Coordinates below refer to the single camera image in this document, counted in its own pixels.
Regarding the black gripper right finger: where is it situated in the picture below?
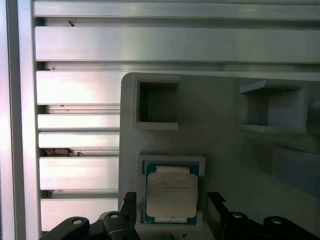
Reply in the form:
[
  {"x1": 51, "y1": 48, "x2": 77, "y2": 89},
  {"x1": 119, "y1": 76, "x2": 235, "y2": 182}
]
[{"x1": 207, "y1": 191, "x2": 320, "y2": 240}]

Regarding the silver CPU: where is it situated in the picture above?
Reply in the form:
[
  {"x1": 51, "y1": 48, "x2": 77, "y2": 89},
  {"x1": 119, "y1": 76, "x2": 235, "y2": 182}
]
[{"x1": 144, "y1": 161, "x2": 201, "y2": 224}]

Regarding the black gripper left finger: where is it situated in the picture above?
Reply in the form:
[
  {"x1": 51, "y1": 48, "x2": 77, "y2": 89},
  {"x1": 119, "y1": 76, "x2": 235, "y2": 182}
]
[{"x1": 37, "y1": 191, "x2": 141, "y2": 240}]

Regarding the grey parts rack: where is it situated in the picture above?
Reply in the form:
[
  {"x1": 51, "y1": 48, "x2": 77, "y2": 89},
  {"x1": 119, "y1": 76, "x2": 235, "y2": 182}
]
[{"x1": 117, "y1": 71, "x2": 320, "y2": 240}]

